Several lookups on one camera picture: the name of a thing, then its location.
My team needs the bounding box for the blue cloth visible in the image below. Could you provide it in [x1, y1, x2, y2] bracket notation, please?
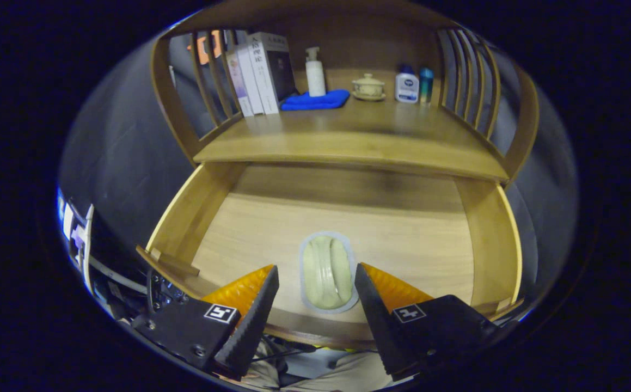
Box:
[280, 89, 351, 112]

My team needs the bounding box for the white pump bottle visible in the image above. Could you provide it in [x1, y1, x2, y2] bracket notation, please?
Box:
[305, 47, 327, 97]

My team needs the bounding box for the grey book with portrait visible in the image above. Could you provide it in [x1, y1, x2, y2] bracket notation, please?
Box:
[246, 32, 298, 115]

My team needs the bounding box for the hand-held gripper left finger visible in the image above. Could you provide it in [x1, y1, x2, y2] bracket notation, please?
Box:
[132, 265, 280, 380]

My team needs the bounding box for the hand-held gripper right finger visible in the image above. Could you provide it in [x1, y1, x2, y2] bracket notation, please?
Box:
[354, 262, 504, 382]

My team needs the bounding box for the teal bottle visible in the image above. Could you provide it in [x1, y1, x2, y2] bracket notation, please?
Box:
[419, 67, 434, 104]

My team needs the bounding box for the lidded tea cup with saucer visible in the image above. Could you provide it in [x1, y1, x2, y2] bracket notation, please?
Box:
[351, 73, 387, 102]

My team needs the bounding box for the white lotion bottle blue cap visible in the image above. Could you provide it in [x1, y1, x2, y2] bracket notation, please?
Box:
[394, 64, 420, 104]

